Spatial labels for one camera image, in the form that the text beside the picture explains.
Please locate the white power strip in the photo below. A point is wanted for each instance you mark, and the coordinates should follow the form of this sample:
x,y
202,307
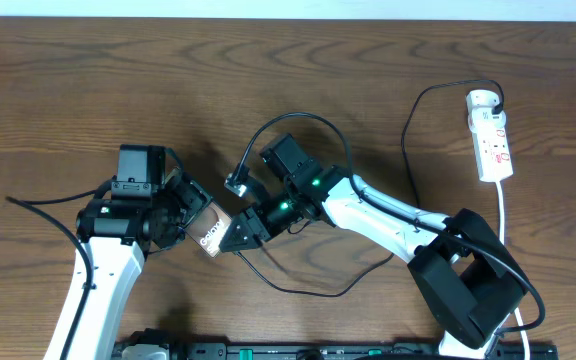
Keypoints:
x,y
491,148

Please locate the white USB charger adapter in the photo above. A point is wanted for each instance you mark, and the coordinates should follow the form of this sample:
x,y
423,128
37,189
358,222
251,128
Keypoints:
x,y
483,119

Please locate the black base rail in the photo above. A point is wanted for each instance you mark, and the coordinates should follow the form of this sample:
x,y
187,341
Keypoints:
x,y
158,344

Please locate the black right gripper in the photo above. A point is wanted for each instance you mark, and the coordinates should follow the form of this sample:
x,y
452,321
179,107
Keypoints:
x,y
243,220

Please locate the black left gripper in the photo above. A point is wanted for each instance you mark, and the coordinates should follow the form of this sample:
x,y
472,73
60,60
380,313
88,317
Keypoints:
x,y
188,201

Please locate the Galaxy S25 Ultra smartphone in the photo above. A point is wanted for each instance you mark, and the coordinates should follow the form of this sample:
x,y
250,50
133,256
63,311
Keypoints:
x,y
209,228

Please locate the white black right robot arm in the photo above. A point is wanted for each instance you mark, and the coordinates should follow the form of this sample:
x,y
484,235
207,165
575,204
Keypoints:
x,y
467,277

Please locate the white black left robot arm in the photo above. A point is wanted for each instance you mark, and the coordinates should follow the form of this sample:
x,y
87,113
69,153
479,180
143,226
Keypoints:
x,y
117,235

